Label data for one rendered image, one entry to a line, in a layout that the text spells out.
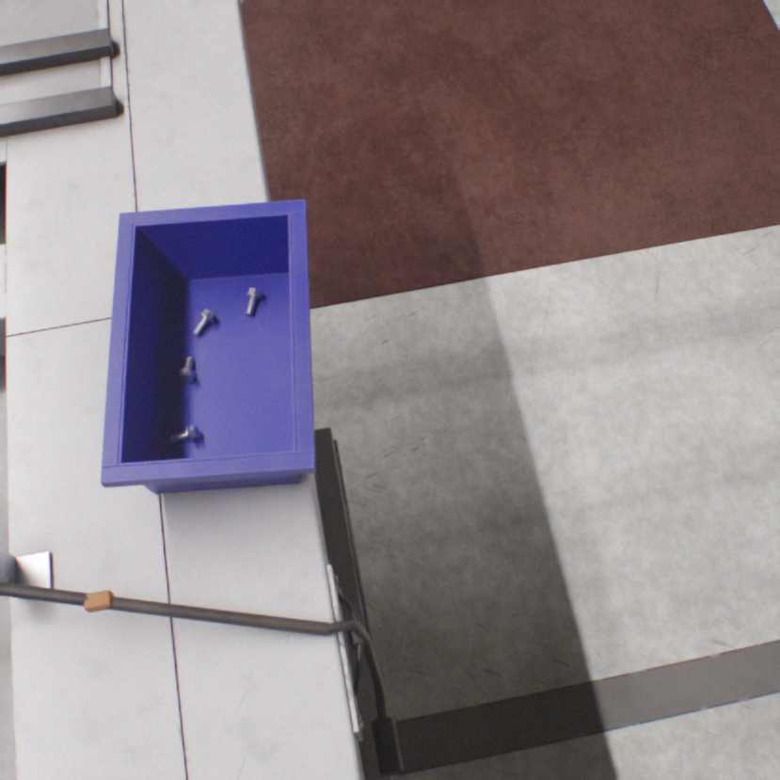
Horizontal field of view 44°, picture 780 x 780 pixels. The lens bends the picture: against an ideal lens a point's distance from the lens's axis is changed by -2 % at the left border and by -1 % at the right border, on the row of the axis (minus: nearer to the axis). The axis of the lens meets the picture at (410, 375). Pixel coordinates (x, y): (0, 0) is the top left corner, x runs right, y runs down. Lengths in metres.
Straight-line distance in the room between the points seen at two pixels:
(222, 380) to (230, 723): 0.27
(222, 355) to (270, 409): 0.07
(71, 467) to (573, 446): 1.06
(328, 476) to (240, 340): 0.42
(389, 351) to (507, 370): 0.21
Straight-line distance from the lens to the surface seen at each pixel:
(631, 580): 1.66
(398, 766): 0.87
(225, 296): 0.86
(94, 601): 0.75
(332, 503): 1.22
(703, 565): 1.69
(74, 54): 1.07
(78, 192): 0.97
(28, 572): 0.81
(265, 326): 0.84
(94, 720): 0.77
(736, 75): 2.27
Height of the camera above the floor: 1.56
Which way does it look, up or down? 63 degrees down
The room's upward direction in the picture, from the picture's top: 1 degrees counter-clockwise
